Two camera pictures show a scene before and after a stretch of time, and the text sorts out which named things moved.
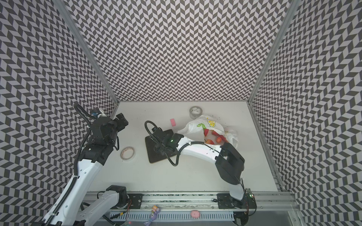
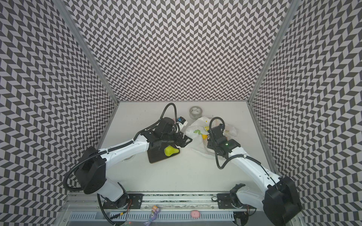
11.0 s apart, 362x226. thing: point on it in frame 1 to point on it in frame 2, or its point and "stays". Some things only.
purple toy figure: (154, 210) stays
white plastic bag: (195, 129) stays
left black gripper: (115, 122) to (181, 137)
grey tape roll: (195, 111) stays
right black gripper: (158, 134) to (213, 136)
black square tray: (153, 154) stays
